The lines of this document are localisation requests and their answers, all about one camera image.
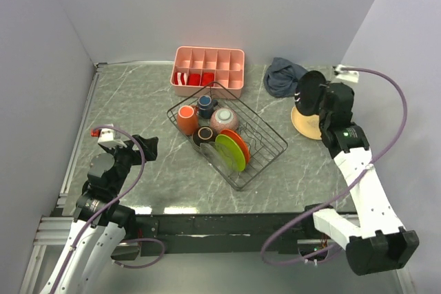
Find pink patterned bowl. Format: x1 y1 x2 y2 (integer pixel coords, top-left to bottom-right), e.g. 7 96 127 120
209 107 239 134

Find grey crumpled cloth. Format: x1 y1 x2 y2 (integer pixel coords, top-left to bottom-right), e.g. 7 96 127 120
263 57 308 98

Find black bowl gold rim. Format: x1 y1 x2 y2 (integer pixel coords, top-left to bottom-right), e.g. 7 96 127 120
192 126 217 147

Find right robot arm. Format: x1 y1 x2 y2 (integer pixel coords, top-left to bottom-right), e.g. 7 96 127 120
301 83 420 275

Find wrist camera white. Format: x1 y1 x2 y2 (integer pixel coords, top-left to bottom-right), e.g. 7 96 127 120
90 129 127 149
334 64 360 84

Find orange plate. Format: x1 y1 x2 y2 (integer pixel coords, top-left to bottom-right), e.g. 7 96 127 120
221 129 251 164

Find black plate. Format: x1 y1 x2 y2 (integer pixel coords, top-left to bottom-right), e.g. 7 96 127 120
294 70 327 116

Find clear glass plate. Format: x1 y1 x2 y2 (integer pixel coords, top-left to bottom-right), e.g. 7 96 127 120
200 142 221 167
209 142 233 176

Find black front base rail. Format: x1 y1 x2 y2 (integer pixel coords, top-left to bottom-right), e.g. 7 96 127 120
136 212 300 254

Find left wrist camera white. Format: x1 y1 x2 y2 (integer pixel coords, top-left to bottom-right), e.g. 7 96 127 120
90 129 127 149

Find red white striped roll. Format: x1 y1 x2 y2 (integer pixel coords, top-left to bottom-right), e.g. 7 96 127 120
174 72 189 86

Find pink compartment organizer box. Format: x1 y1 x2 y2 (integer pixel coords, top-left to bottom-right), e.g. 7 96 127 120
170 46 245 98

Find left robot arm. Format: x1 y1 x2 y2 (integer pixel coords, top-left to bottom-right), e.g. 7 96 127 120
42 129 158 293

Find dark blue cup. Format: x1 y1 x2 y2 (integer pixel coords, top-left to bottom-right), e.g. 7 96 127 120
197 95 218 120

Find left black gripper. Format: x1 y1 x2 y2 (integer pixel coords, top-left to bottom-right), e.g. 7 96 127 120
103 133 158 193

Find tan wooden plate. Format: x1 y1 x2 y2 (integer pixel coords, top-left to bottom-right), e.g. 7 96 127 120
291 106 321 140

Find lime green plate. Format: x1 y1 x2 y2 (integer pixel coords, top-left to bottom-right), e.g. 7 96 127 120
215 134 247 172

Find red roll middle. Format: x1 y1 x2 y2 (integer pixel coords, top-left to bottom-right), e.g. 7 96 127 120
187 73 201 86

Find red roll right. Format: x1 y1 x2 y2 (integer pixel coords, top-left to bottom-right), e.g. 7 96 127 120
201 72 214 87

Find orange mug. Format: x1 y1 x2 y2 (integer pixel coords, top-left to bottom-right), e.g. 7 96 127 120
177 105 199 136

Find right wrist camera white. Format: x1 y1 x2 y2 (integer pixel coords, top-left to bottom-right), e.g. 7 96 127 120
334 64 360 84

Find black wire dish rack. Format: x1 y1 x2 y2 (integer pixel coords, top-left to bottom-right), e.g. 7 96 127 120
167 81 288 191

